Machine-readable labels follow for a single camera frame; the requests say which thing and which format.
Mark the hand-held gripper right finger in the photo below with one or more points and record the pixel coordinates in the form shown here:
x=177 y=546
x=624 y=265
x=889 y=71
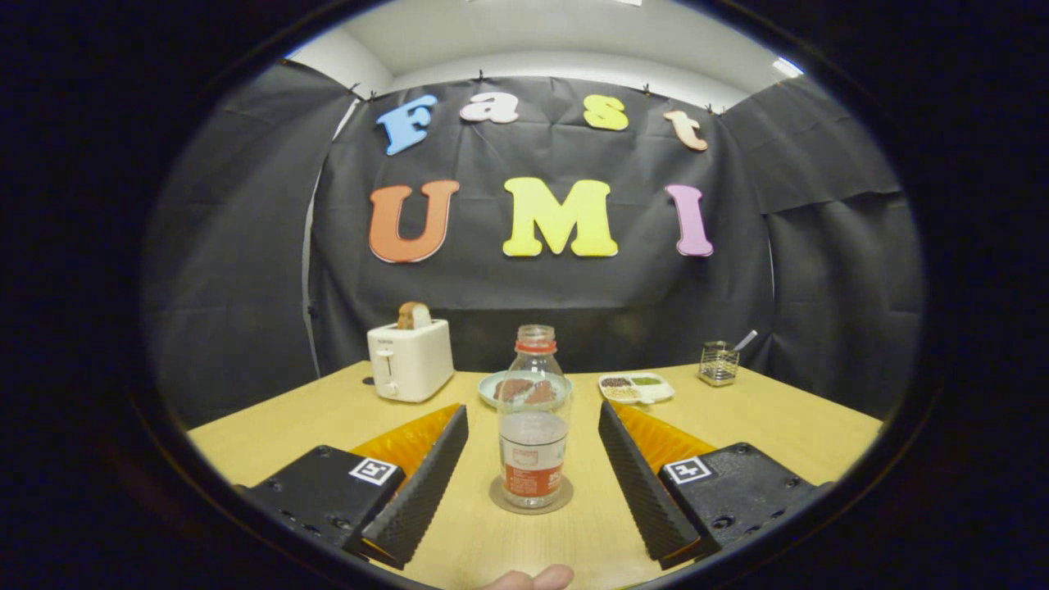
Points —
x=643 y=492

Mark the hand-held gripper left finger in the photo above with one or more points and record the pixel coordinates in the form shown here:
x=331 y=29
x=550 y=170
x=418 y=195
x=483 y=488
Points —
x=422 y=492

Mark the round brown coaster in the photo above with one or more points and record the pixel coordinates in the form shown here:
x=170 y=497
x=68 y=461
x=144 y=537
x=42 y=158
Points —
x=500 y=501

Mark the clear juice bottle red label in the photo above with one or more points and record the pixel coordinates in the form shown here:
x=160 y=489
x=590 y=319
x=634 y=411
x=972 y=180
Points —
x=533 y=459

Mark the white divided dish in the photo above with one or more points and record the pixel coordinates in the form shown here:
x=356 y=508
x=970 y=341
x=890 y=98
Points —
x=643 y=389

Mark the pale green plate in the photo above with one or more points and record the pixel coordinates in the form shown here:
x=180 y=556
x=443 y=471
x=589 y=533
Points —
x=488 y=389

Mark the white toaster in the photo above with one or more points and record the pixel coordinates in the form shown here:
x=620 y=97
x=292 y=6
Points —
x=414 y=360

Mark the brown meat piece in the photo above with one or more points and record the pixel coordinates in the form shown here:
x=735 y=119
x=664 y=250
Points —
x=542 y=393
x=506 y=390

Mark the wooden table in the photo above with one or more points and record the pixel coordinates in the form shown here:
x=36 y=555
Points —
x=778 y=426

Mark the bread slice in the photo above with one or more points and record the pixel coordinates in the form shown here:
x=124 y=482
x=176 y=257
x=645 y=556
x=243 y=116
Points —
x=414 y=315

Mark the small ceiling light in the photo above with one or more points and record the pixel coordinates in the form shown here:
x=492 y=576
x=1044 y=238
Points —
x=789 y=67

